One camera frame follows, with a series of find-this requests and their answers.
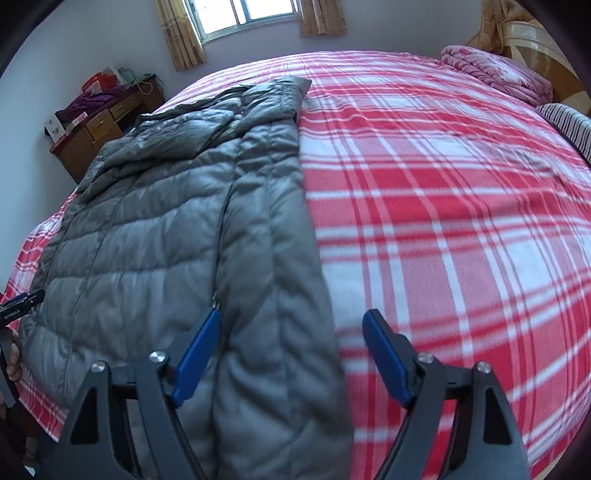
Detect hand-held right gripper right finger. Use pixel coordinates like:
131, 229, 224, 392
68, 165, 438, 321
362, 309, 532, 480

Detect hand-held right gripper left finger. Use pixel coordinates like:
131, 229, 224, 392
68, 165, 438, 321
41, 308, 222, 480

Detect grey puffer jacket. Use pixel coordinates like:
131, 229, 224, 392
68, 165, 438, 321
21, 76, 354, 480

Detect purple clothes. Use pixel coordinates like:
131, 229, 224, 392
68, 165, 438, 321
55, 88, 134, 123

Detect person's left hand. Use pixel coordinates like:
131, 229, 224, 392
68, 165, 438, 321
7, 329, 24, 384

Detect brown wooden desk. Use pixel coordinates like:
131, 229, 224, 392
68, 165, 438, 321
50, 85, 165, 185

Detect white printed box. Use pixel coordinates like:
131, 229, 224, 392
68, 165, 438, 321
44, 115, 68, 141

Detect red gift box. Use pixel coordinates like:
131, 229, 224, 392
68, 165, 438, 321
82, 73, 116, 92

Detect striped pillow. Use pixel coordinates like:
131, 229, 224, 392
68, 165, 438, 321
536, 102, 591, 167

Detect folded pink quilt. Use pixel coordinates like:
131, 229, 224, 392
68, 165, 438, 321
440, 45, 553, 107

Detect wooden bed headboard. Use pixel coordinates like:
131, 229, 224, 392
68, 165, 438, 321
501, 21, 591, 116

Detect small sliding window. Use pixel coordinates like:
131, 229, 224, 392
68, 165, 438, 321
182, 0, 301, 44

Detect long beige patterned curtain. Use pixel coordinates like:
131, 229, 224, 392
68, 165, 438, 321
466, 0, 515, 58

